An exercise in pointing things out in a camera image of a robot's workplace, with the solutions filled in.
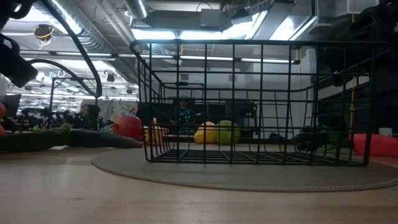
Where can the black monitor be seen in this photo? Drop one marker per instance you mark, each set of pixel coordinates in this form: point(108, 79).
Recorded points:
point(11, 105)

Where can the round grey placemat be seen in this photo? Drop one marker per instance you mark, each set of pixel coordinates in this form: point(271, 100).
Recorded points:
point(248, 177)

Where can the small silver spiral duct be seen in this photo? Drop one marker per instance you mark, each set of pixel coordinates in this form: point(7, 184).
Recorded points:
point(136, 7)

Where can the long ceiling light strip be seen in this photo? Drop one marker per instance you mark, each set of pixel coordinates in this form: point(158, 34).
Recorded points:
point(217, 58)

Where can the red apple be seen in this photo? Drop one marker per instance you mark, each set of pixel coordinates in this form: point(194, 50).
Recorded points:
point(129, 127)

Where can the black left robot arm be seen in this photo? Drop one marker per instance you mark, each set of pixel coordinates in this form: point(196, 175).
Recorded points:
point(6, 9)

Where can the person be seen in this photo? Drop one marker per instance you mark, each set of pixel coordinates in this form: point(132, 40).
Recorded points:
point(184, 115)
point(88, 113)

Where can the black metal rig frame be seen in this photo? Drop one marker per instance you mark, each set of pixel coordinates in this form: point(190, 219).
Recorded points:
point(51, 99)

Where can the green apple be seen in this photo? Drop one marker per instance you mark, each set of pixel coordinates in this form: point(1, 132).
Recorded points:
point(224, 132)

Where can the large silver ventilation duct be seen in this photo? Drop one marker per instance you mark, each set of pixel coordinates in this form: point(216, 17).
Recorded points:
point(99, 43)

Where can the black grape bunch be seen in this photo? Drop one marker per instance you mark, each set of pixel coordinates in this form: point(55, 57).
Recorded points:
point(306, 140)

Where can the yellow pear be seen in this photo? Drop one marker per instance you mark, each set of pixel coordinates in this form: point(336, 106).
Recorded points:
point(210, 133)

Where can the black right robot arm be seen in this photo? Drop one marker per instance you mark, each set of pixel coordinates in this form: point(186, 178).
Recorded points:
point(373, 21)

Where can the painted white cloth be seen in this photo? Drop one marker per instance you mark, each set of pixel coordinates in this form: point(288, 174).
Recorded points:
point(124, 109)

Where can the grey ceiling box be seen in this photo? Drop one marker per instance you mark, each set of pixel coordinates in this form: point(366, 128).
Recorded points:
point(211, 18)

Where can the red object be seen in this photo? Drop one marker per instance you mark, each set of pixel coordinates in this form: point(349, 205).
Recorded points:
point(376, 144)

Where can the black hanging ceiling device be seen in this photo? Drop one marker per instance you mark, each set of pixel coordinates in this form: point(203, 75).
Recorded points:
point(43, 32)

